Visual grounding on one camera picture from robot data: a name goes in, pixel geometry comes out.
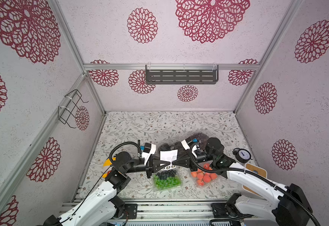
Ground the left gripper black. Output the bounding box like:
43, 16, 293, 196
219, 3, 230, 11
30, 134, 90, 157
124, 155, 170, 179

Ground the white sticker label sheet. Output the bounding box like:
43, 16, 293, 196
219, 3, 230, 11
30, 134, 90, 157
160, 149, 178, 163

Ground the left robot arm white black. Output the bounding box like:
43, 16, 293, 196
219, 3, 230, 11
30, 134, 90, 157
43, 152, 171, 226

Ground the blackberry clamshell box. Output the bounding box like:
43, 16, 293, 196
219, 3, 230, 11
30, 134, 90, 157
157, 141, 186, 154

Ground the green grape blueberry clamshell box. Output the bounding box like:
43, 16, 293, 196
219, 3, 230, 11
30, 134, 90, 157
152, 169, 182, 192

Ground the purple grape clamshell box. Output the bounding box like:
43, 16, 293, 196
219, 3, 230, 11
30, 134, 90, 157
190, 132, 210, 145

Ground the floral table mat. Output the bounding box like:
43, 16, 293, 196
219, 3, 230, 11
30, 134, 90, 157
77, 112, 248, 200

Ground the yellow red plush toy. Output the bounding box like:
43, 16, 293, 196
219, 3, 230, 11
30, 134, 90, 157
102, 159, 112, 178

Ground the black alarm clock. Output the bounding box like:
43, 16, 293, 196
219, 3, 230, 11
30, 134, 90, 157
233, 148, 252, 163

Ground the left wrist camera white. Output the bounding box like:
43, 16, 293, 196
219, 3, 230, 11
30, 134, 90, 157
141, 143, 157, 165

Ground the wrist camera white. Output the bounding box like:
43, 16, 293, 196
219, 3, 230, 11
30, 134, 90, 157
180, 137, 200, 156
141, 143, 157, 165

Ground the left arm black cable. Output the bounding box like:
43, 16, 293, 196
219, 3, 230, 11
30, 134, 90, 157
108, 141, 142, 164

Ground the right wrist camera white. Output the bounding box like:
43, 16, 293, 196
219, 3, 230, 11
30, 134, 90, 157
180, 137, 200, 156

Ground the grey wall shelf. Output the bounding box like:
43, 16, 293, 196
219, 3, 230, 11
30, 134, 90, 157
145, 65, 219, 85

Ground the black wire wall rack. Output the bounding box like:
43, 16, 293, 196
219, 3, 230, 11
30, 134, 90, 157
57, 89, 89, 129

